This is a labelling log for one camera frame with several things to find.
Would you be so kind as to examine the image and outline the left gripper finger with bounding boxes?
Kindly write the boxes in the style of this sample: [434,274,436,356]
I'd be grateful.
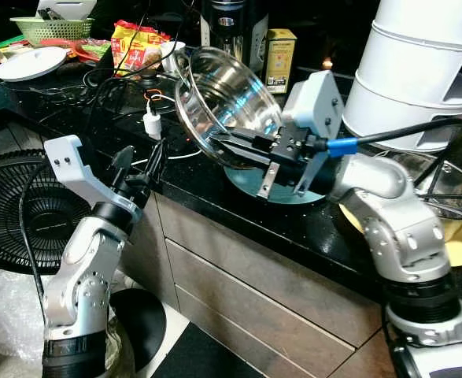
[144,140,167,190]
[111,146,135,187]

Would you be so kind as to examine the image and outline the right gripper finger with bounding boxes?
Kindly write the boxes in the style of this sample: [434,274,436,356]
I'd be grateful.
[232,151,283,170]
[213,131,277,154]

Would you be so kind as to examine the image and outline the stainless steel bowl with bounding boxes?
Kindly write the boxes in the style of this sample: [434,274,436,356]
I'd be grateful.
[172,46,288,171]
[384,150,462,221]

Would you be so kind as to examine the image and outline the black steel kitchen appliance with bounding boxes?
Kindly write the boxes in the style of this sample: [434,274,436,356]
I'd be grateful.
[200,0,270,73]

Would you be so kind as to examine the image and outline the kitchen base cabinet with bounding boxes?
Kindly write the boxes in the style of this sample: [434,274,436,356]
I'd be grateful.
[119,193,389,378]

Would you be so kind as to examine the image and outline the round pale plate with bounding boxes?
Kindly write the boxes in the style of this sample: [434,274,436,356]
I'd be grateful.
[224,161,327,206]

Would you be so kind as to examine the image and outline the white charger plug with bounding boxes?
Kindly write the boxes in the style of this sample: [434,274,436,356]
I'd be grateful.
[142,110,163,142]

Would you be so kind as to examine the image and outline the yellow carton box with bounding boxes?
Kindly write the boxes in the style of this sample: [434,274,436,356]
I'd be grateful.
[263,28,298,96]

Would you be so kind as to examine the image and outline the plain white cup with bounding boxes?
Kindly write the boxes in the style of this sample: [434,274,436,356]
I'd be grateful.
[160,41,187,77]

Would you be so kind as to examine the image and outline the yellow red snack bag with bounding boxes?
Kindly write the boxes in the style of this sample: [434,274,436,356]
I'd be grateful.
[110,20,172,77]

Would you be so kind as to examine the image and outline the black fan grille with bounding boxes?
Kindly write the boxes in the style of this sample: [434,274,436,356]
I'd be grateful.
[0,150,96,275]

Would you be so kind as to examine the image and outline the black round fan base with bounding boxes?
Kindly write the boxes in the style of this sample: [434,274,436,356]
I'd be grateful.
[109,287,168,372]

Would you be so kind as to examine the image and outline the white round lid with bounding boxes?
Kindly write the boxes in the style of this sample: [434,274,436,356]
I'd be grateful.
[0,46,68,83]

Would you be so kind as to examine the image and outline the green plastic basket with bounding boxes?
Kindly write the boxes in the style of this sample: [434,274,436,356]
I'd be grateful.
[10,17,96,45]

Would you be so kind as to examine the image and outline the white tiered plastic rack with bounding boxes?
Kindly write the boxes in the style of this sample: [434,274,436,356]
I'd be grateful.
[342,0,462,153]

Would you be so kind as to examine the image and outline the thin black utensil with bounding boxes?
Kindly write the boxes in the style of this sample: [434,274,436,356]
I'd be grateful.
[414,187,462,217]

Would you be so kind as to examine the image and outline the clear plastic bag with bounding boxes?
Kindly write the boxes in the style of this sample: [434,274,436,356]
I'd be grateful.
[0,270,135,378]

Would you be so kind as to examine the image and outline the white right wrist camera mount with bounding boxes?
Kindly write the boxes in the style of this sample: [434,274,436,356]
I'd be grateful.
[259,70,346,199]

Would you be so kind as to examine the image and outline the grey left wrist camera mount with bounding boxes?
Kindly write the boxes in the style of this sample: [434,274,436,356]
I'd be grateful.
[44,135,143,227]

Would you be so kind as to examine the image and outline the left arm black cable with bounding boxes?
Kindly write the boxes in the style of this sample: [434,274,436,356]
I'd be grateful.
[18,157,54,316]

